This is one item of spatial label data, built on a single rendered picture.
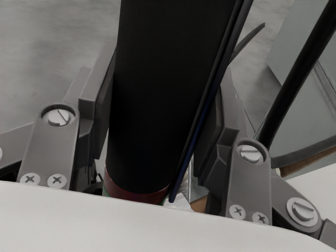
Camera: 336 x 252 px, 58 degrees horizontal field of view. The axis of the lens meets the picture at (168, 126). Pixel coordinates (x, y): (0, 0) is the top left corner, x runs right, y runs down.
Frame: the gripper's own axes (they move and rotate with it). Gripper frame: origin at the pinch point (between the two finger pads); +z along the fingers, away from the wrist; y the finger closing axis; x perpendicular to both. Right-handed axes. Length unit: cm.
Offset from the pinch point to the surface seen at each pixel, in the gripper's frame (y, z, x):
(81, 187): -10, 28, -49
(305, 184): 29.6, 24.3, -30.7
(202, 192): 13.3, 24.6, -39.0
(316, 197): 30.2, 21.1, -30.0
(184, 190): 9.4, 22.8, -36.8
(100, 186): -4.2, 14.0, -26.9
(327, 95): 70, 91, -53
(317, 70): 70, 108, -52
